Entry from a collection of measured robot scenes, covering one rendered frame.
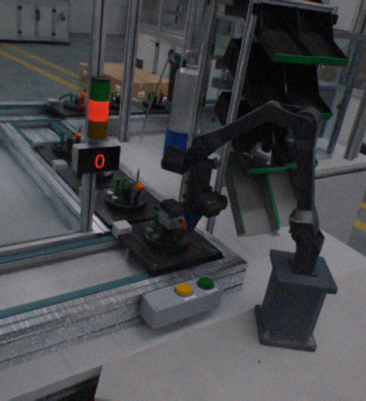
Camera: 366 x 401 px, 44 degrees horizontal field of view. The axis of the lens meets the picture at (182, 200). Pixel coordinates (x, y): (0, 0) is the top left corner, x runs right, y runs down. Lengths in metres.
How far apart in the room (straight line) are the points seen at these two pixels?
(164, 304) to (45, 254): 0.37
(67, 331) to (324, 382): 0.61
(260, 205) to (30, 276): 0.72
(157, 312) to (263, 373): 0.29
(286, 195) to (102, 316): 0.77
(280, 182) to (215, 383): 0.75
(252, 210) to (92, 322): 0.63
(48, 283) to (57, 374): 0.26
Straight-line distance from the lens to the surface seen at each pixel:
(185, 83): 2.14
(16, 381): 1.09
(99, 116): 1.19
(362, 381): 1.27
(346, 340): 1.36
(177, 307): 1.14
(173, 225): 1.30
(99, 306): 1.11
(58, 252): 1.31
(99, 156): 1.23
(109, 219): 1.43
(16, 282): 1.25
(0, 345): 1.06
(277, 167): 1.38
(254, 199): 1.48
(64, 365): 1.11
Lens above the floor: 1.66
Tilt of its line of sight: 25 degrees down
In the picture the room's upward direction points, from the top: 9 degrees clockwise
